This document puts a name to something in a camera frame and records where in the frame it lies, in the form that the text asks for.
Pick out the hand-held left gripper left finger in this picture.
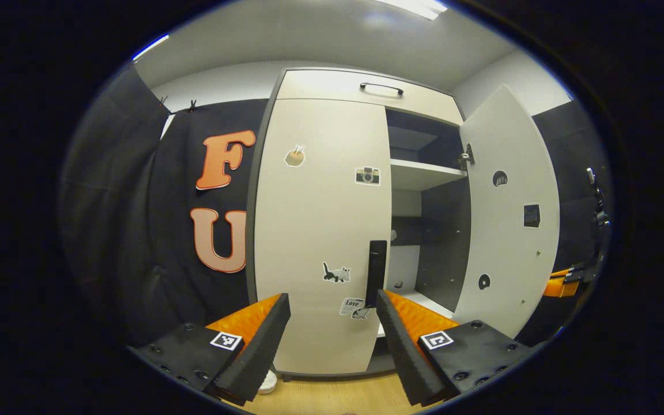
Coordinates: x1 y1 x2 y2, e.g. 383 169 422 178
127 293 291 407

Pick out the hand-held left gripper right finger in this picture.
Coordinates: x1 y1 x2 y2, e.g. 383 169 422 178
376 289 534 408

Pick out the white shoe cabinet door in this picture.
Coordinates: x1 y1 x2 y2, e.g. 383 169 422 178
452 84 561 339
253 98 393 375

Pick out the black door handle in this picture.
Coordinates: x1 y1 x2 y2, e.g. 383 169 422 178
365 240 388 309

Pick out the white double-door shoe cabinet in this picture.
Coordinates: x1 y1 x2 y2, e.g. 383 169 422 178
244 67 561 381

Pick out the white cabinet drawer front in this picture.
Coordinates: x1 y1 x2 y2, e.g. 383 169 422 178
276 70 464 126

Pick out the black backdrop cloth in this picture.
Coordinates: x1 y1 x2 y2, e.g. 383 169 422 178
58 63 612 346

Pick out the ceiling light panel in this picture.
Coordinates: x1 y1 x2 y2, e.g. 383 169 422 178
375 0 448 21
132 33 170 61

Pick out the black drawer handle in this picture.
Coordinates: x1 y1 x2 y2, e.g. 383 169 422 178
359 82 405 96

